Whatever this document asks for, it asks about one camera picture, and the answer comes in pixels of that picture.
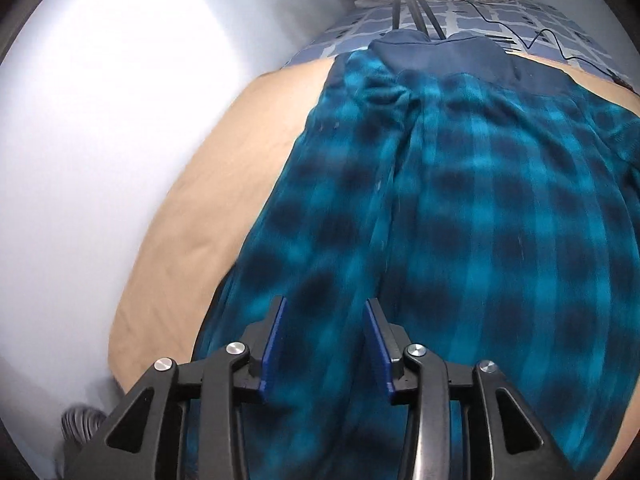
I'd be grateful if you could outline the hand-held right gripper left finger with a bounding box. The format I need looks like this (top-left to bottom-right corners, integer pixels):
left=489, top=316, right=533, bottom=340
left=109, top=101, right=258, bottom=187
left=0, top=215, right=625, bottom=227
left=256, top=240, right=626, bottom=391
left=65, top=296, right=288, bottom=480

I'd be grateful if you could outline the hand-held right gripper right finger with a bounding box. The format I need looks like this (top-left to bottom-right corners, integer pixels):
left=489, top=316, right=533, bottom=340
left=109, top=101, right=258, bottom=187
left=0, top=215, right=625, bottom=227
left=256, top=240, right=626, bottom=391
left=364, top=297, right=576, bottom=480

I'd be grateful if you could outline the blue plaid fleece jacket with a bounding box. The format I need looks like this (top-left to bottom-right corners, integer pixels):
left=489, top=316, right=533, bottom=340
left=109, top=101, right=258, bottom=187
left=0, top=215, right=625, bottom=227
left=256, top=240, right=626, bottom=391
left=187, top=30, right=640, bottom=480

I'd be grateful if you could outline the tan blanket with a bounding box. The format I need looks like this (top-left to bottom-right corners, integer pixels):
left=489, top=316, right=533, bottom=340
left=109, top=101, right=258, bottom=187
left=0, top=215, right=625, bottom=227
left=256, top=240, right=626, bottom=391
left=107, top=52, right=640, bottom=396

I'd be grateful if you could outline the grey striped clothing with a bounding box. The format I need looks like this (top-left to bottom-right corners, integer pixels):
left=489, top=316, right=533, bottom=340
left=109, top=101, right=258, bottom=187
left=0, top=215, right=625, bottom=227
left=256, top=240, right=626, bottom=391
left=60, top=402, right=108, bottom=448

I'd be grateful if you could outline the black tripod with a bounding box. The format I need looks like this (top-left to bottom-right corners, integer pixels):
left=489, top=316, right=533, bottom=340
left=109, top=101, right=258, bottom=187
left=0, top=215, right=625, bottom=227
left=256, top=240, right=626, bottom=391
left=390, top=0, right=446, bottom=41

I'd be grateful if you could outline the blue patterned bed sheet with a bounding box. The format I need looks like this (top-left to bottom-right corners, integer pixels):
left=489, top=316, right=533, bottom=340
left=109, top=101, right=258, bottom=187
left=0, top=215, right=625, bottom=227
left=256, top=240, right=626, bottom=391
left=285, top=0, right=613, bottom=73

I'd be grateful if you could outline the black ring light cable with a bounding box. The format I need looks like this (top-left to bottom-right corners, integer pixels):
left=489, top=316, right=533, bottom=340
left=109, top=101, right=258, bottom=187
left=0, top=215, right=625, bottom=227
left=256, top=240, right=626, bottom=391
left=425, top=0, right=636, bottom=91

